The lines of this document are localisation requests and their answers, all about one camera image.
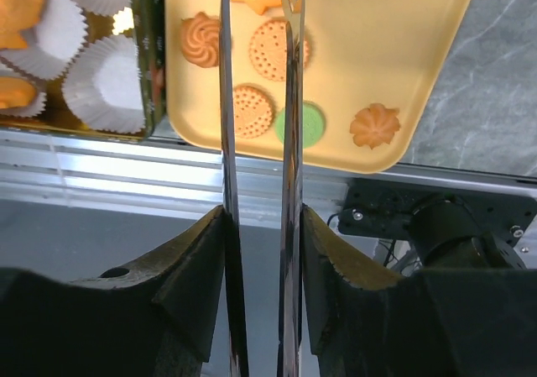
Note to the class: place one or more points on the round dotted biscuit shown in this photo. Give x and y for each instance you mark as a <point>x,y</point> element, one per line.
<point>253,112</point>
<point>267,49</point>

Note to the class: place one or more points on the round dotted biscuit middle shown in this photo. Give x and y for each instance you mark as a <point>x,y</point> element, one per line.
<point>267,49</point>

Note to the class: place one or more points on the round dotted biscuit bottom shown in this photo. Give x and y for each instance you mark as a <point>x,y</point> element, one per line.
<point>253,112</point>

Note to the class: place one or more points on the orange flower cookie bottom-right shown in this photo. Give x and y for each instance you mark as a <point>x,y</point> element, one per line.
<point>374,125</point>

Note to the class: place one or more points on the green christmas cookie tin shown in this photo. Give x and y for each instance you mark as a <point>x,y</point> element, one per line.
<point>142,21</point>

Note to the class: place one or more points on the white paper cup centre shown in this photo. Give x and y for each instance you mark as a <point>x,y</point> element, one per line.
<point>52,43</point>

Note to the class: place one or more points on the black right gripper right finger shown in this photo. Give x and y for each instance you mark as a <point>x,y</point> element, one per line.
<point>366,320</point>

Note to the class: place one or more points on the yellow cookie tray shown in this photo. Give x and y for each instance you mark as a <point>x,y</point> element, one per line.
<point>361,52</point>

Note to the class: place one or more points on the metal serving tongs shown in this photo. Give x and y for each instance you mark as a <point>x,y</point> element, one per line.
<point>290,272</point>

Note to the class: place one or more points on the green round cookie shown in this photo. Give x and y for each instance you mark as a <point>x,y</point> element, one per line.
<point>314,124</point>

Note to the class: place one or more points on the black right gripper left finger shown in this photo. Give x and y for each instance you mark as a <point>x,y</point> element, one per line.
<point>153,316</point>

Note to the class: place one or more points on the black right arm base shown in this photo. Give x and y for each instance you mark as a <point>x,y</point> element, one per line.
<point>447,227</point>

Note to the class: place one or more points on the white paper cup bottom-right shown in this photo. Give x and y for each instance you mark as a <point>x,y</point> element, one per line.
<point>102,88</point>

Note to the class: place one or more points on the aluminium frame rail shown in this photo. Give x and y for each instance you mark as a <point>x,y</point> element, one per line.
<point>163,180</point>

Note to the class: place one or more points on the swirl butter cookie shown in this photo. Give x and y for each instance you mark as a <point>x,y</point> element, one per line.
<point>199,40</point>

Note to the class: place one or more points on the white paper cup bottom-left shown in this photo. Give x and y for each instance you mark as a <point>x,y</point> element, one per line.
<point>20,96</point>

